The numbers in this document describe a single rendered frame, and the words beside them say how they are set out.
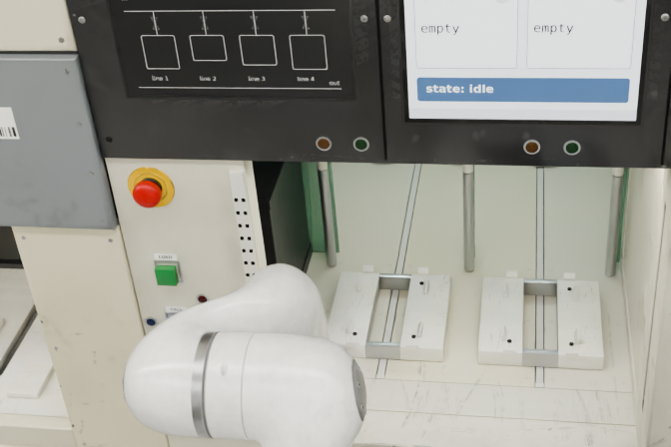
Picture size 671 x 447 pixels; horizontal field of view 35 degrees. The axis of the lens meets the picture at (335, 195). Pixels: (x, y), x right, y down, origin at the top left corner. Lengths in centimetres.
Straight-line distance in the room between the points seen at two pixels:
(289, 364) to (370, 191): 138
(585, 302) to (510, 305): 13
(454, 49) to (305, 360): 50
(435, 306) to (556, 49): 76
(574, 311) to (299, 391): 105
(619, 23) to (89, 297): 88
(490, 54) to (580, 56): 11
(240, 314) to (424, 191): 129
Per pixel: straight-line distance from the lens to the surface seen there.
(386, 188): 233
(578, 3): 129
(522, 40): 131
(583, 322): 193
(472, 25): 131
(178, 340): 101
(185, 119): 144
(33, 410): 197
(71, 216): 158
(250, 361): 98
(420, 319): 193
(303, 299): 111
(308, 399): 96
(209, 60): 138
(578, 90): 134
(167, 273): 159
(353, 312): 195
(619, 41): 132
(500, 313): 194
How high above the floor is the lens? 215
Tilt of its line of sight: 33 degrees down
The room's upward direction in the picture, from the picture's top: 5 degrees counter-clockwise
